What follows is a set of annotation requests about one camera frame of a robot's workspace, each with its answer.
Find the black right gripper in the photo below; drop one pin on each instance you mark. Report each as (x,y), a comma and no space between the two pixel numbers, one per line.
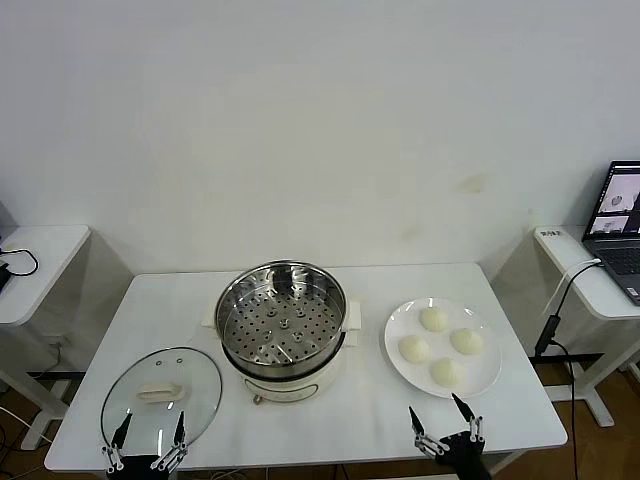
(460,450)

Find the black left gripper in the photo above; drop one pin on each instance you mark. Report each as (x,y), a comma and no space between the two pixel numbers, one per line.
(142,467)

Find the white steamed baozi bun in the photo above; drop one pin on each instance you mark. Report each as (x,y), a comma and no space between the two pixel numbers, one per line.
(414,348)
(467,341)
(446,372)
(434,318)

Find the stainless steel steamer pot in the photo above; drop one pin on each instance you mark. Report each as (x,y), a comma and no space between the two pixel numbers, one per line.
(280,325)

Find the white round plate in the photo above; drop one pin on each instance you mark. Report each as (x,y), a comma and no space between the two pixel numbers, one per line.
(480,375)

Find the black floor bar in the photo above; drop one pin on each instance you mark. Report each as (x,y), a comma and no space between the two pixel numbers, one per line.
(575,358)
(55,375)

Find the cream electric cooker base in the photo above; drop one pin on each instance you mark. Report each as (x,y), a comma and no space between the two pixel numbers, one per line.
(285,387)

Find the white side table with laptop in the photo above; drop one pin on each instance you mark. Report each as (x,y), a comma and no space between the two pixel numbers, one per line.
(600,300)

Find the grey laptop with keyboard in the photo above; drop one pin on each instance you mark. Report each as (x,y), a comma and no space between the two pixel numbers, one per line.
(620,260)

